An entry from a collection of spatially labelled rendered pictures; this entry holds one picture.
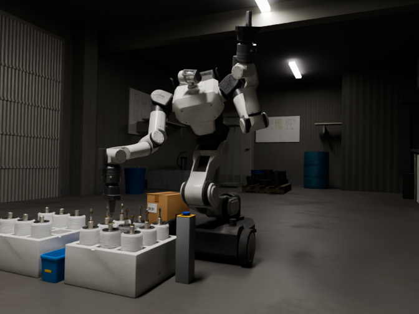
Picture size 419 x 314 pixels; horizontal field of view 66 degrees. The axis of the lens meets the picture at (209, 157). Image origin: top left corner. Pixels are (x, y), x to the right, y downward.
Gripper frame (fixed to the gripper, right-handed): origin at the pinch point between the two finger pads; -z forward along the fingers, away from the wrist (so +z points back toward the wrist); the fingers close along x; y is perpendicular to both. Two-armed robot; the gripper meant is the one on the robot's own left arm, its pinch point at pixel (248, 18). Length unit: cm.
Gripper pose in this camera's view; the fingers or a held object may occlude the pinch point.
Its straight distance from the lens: 159.0
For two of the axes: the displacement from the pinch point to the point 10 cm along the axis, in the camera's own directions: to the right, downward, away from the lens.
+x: -8.9, 1.5, -4.2
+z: -0.3, 9.1, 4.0
